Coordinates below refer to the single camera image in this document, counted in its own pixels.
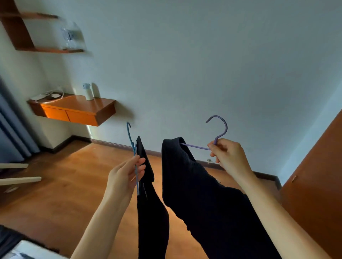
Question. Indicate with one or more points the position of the person's right forearm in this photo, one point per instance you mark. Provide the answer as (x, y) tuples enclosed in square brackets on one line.
[(272, 216)]

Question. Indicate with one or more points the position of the white bedding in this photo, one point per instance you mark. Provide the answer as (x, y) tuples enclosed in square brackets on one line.
[(32, 252)]

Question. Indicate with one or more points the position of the floating wooden drawer desk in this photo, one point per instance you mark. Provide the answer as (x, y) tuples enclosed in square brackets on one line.
[(77, 109)]

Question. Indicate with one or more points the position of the narrow black garment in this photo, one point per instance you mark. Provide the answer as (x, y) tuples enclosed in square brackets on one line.
[(152, 221)]

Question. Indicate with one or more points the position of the person's right hand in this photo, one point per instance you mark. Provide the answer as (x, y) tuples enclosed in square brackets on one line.
[(232, 157)]

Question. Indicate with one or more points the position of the black cloth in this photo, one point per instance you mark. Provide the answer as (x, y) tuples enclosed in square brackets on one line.
[(9, 238)]

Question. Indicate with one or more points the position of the white bottle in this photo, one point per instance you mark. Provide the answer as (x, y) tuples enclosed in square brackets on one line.
[(88, 92)]

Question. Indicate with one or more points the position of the blue-grey curtain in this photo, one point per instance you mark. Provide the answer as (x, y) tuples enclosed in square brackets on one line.
[(13, 133)]

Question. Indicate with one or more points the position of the brown wooden door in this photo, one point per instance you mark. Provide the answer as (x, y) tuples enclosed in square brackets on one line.
[(315, 186)]

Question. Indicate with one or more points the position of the blue clothes hanger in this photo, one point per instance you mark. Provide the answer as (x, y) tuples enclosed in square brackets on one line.
[(131, 141)]

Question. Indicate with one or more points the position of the person's left thumb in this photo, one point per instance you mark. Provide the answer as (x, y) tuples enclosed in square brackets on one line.
[(127, 163)]

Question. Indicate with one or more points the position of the purple clothes hanger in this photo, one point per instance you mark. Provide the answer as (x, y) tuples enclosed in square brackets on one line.
[(223, 123)]

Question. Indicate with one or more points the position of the person's left hand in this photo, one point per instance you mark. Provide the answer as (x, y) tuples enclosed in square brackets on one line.
[(120, 178)]

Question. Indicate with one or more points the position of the white furniture bar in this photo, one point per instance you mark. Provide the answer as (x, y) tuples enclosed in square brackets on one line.
[(13, 165), (20, 181)]

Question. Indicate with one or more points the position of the wooden wall shelf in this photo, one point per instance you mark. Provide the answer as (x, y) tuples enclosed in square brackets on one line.
[(16, 29)]

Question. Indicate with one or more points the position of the person's right thumb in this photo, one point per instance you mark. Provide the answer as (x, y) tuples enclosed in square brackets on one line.
[(213, 150)]

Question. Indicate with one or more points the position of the wide black garment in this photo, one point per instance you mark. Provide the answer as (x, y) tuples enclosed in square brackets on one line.
[(208, 208)]

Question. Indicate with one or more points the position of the person's left forearm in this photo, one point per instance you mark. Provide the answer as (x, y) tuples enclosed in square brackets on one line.
[(101, 226)]

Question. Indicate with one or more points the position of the clear plastic bag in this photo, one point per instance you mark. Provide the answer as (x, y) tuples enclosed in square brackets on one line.
[(71, 36)]

